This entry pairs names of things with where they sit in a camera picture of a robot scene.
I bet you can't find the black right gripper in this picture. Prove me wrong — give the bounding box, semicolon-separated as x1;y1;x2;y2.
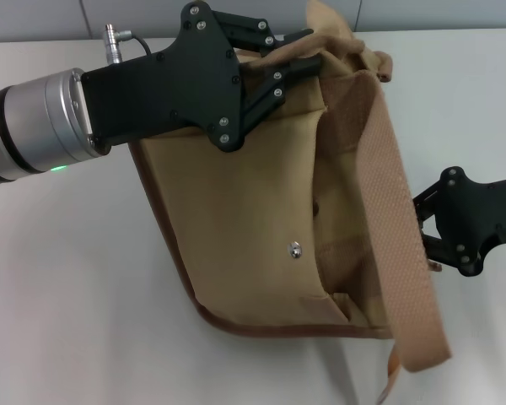
411;165;506;278

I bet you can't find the khaki canvas food bag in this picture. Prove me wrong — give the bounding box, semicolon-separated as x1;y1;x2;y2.
128;0;455;405

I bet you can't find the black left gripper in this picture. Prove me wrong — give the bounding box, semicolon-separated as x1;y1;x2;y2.
79;1;323;154

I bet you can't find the left gripper connector cable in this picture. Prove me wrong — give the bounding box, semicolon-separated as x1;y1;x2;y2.
103;24;153;68

